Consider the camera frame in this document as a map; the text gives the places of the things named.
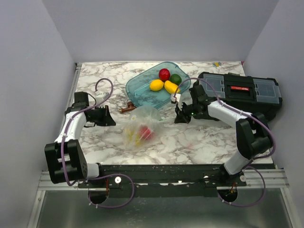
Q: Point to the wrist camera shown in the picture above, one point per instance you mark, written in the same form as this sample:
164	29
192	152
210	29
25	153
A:
177	100
101	98

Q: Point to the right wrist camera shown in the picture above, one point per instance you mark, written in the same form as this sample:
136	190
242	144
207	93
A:
177	100

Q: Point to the red fake apple front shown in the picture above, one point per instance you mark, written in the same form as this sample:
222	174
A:
146	133

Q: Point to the black toolbox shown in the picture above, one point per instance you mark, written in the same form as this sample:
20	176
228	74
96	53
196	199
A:
250	94

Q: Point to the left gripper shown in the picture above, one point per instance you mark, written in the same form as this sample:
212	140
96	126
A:
106	119

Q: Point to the yellow fake lemon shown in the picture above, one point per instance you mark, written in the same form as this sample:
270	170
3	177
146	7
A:
156	85

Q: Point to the green fake lime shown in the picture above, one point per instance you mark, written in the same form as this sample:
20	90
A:
176	79

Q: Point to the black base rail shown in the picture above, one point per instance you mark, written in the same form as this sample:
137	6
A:
148	181

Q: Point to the red fake apple back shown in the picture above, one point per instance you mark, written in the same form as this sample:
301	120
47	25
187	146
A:
164	74

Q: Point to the yellow fake mango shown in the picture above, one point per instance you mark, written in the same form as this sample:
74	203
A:
170	87

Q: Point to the red fake apple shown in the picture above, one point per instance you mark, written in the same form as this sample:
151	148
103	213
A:
146	133
164	74

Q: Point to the brown toy faucet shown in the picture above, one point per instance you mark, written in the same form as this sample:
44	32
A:
130	107

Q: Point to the teal plastic container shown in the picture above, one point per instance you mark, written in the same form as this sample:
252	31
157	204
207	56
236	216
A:
138	88

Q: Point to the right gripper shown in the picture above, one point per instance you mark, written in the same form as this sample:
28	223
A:
182	117

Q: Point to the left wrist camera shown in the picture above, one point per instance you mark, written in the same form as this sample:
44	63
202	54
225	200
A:
101	98

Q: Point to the clear plastic lemon-print bag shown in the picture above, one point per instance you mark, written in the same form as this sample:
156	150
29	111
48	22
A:
143	116

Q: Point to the yellow-green fake starfruit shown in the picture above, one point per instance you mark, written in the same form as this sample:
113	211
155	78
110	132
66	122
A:
133	138

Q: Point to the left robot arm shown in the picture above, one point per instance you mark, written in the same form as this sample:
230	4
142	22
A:
65	159

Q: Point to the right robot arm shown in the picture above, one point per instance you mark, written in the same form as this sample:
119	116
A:
252	132

